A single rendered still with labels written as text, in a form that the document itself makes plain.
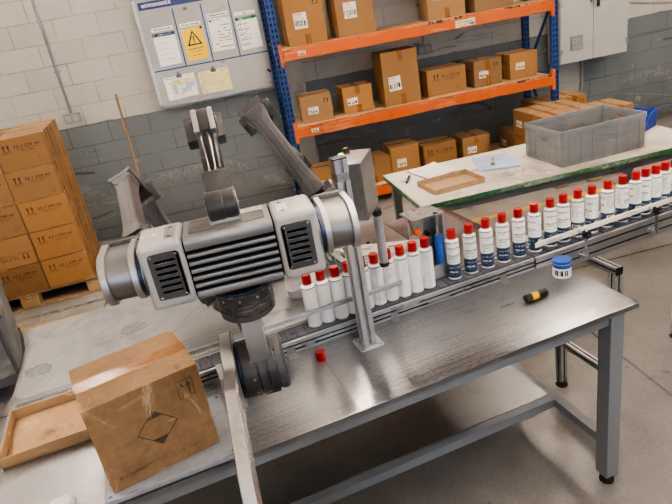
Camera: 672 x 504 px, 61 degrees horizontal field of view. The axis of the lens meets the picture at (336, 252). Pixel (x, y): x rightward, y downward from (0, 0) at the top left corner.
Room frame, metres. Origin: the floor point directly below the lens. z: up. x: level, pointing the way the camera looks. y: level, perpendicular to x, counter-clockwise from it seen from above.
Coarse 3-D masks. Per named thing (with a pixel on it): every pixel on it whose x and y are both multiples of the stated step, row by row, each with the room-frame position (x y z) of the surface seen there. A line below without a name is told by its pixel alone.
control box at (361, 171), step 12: (348, 156) 1.80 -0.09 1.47; (360, 156) 1.78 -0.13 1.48; (360, 168) 1.70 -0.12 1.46; (372, 168) 1.84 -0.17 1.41; (360, 180) 1.70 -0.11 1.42; (372, 180) 1.82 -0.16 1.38; (360, 192) 1.70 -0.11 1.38; (372, 192) 1.79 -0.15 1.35; (360, 204) 1.71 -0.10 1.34; (372, 204) 1.77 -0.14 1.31; (360, 216) 1.71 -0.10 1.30
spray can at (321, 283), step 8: (320, 272) 1.82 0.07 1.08; (320, 280) 1.82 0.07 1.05; (328, 280) 1.83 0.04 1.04; (320, 288) 1.81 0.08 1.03; (328, 288) 1.82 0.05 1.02; (320, 296) 1.81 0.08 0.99; (328, 296) 1.82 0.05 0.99; (320, 304) 1.82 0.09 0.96; (320, 312) 1.83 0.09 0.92; (328, 312) 1.81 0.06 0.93; (328, 320) 1.81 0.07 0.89
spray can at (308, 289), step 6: (306, 276) 1.81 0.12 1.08; (306, 282) 1.80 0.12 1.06; (306, 288) 1.80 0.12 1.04; (312, 288) 1.80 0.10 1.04; (306, 294) 1.80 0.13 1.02; (312, 294) 1.80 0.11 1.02; (306, 300) 1.80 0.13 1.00; (312, 300) 1.80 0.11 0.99; (306, 306) 1.80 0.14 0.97; (312, 306) 1.80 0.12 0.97; (318, 306) 1.81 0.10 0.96; (312, 318) 1.80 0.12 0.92; (318, 318) 1.80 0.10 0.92; (312, 324) 1.80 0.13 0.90; (318, 324) 1.80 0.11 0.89
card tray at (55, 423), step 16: (48, 400) 1.67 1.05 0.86; (64, 400) 1.68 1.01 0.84; (16, 416) 1.64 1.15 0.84; (32, 416) 1.63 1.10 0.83; (48, 416) 1.62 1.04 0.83; (64, 416) 1.60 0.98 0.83; (80, 416) 1.58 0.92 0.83; (16, 432) 1.56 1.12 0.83; (32, 432) 1.54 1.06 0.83; (48, 432) 1.53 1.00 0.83; (64, 432) 1.51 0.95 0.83; (80, 432) 1.46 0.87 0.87; (16, 448) 1.48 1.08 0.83; (32, 448) 1.42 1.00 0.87; (48, 448) 1.43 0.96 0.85; (0, 464) 1.39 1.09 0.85; (16, 464) 1.40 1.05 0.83
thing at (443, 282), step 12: (480, 264) 2.06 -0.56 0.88; (504, 264) 2.02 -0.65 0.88; (468, 276) 1.98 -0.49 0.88; (372, 312) 1.84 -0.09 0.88; (300, 324) 1.84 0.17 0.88; (324, 324) 1.81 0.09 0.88; (336, 324) 1.80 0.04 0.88; (288, 336) 1.77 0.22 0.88; (300, 336) 1.76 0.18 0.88; (204, 360) 1.72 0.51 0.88; (216, 360) 1.70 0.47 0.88
